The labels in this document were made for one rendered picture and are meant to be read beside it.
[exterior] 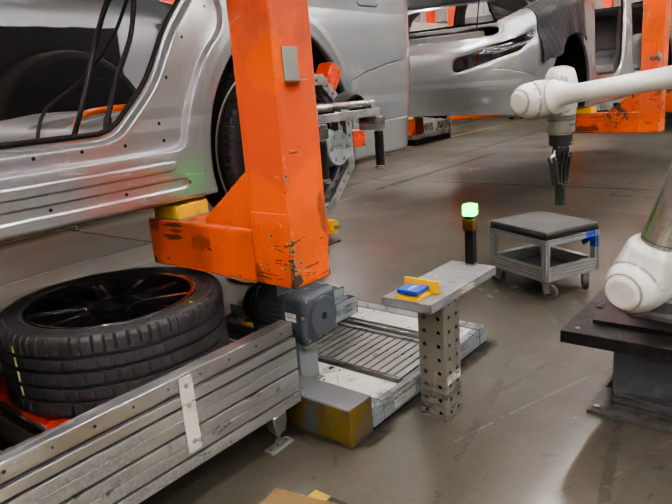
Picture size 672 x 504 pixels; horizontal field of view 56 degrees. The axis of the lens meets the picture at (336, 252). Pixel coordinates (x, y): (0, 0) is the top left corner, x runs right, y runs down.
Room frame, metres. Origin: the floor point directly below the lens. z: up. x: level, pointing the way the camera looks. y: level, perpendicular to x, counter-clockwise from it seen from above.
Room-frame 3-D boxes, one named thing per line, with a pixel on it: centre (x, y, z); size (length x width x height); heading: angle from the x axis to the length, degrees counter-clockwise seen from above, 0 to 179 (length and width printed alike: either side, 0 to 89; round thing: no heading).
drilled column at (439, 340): (1.88, -0.31, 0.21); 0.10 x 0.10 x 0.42; 50
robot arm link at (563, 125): (2.08, -0.76, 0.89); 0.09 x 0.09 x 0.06
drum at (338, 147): (2.41, 0.04, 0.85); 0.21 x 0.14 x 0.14; 50
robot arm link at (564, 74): (2.07, -0.75, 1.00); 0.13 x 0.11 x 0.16; 129
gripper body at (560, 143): (2.08, -0.76, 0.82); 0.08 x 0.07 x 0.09; 132
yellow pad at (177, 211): (2.15, 0.52, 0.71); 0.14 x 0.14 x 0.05; 50
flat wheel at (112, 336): (1.84, 0.69, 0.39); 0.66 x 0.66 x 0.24
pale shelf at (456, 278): (1.91, -0.33, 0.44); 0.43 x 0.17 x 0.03; 140
